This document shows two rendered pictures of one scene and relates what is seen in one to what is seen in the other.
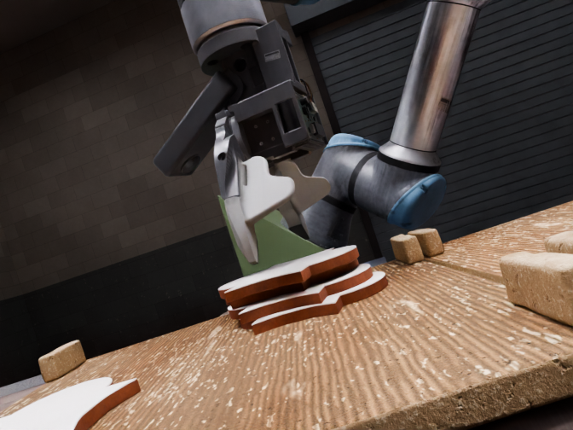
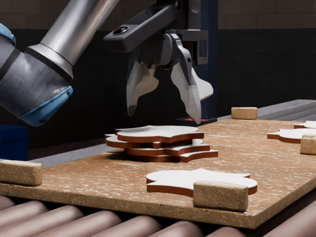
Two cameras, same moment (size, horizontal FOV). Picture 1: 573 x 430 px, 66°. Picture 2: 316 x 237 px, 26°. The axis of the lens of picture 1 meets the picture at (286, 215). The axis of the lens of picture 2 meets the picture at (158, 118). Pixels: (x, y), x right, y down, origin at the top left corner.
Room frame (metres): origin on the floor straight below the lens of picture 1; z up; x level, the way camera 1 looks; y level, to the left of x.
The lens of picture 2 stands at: (-0.05, 0.94, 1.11)
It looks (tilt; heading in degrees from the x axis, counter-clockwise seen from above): 6 degrees down; 297
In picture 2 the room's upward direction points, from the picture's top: straight up
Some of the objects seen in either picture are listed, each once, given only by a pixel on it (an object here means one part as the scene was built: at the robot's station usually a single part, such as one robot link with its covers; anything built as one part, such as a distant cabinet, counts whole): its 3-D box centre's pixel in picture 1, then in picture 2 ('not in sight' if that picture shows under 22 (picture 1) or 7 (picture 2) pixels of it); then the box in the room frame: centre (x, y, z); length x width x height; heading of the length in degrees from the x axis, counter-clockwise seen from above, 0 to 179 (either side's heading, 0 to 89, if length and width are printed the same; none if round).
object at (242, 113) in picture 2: not in sight; (244, 113); (0.47, -0.52, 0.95); 0.06 x 0.02 x 0.03; 0
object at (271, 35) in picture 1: (260, 103); (172, 29); (0.41, -0.01, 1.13); 0.09 x 0.08 x 0.12; 71
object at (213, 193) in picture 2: not in sight; (221, 195); (0.21, 0.29, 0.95); 0.06 x 0.02 x 0.03; 179
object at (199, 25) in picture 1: (228, 27); not in sight; (0.41, 0.00, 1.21); 0.08 x 0.08 x 0.05
